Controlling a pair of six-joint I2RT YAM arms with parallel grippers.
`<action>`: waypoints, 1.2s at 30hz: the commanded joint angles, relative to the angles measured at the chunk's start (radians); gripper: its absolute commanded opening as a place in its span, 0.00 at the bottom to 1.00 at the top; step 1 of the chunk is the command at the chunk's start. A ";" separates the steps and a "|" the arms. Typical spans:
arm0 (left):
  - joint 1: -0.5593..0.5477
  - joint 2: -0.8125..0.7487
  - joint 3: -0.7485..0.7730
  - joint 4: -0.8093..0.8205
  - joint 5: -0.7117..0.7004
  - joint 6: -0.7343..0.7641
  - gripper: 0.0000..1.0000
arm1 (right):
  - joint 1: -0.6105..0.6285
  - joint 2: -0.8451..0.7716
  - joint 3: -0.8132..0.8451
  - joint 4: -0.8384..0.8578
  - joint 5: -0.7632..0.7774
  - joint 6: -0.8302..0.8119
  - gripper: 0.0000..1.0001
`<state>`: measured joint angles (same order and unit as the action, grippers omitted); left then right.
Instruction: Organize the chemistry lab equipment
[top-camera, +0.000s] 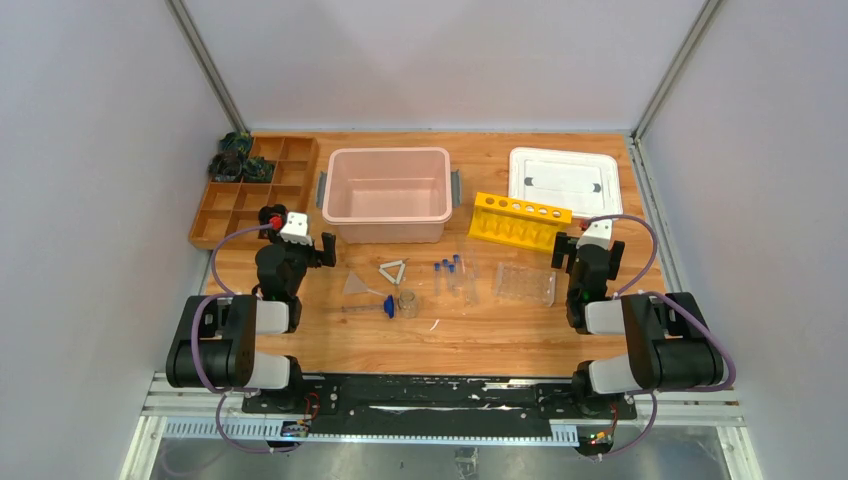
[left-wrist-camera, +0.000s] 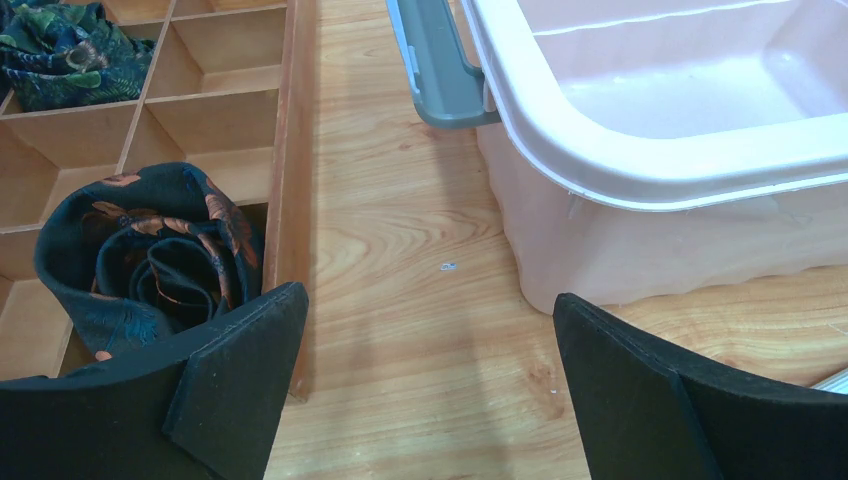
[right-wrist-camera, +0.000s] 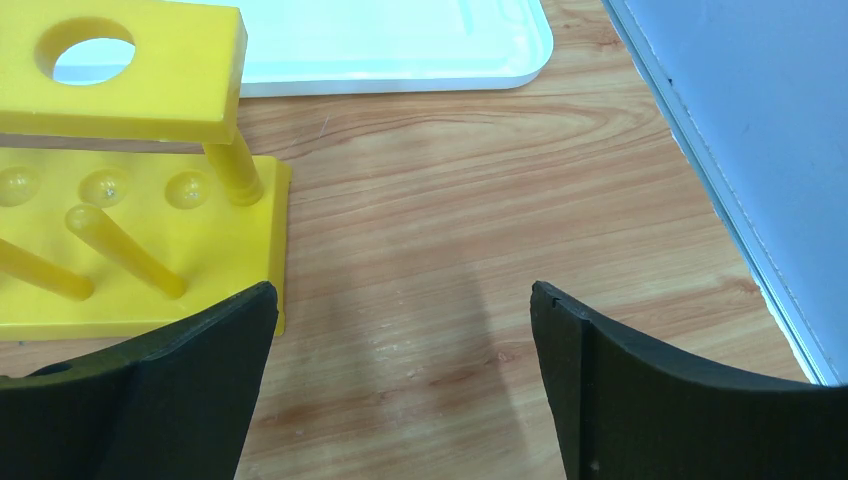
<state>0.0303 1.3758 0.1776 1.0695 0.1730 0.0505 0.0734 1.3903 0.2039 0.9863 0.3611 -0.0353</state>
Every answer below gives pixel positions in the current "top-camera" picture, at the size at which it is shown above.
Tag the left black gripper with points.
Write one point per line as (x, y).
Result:
(303, 250)

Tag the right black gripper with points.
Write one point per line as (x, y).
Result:
(566, 244)

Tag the clear glass test tube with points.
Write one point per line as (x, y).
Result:
(470, 285)
(475, 268)

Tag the blue capped test tube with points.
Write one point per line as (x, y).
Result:
(437, 267)
(447, 273)
(452, 279)
(456, 270)

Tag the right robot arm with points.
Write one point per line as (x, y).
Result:
(667, 342)

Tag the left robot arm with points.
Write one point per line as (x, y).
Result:
(214, 345)

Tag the white plastic lid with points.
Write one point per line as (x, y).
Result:
(587, 184)

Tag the clear well plate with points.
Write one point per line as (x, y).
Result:
(518, 282)

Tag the wooden compartment tray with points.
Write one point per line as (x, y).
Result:
(228, 207)

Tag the clear plastic funnel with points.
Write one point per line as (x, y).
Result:
(355, 285)

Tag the pink plastic bin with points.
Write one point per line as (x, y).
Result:
(389, 195)

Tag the clay pipe triangle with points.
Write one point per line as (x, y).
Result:
(393, 271)

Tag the yellow test tube rack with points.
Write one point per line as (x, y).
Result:
(517, 223)

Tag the small glass jar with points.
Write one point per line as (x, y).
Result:
(407, 304)

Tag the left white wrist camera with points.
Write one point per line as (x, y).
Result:
(296, 229)

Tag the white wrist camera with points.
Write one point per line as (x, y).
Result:
(296, 229)
(597, 233)

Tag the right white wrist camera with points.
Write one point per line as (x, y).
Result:
(597, 233)

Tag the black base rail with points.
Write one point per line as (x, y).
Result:
(437, 405)

